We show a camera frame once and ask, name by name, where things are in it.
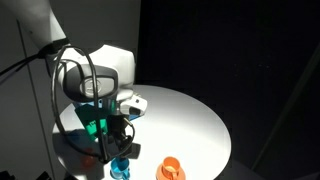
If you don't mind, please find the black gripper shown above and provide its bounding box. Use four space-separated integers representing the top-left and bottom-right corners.
101 115 141 164

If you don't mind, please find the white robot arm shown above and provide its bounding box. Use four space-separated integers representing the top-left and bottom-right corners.
0 0 147 164

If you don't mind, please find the orange mug on saucer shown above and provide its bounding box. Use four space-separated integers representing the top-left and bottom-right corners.
162 156 180 180

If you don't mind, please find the blue toy sink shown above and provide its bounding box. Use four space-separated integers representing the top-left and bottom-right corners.
75 96 148 120

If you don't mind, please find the orange upside-down cup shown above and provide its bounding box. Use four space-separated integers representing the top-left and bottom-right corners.
81 155 96 168

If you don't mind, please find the orange saucer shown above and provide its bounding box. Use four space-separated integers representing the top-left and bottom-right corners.
156 165 186 180

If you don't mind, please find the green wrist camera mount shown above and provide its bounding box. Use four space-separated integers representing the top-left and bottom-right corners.
75 104 108 141

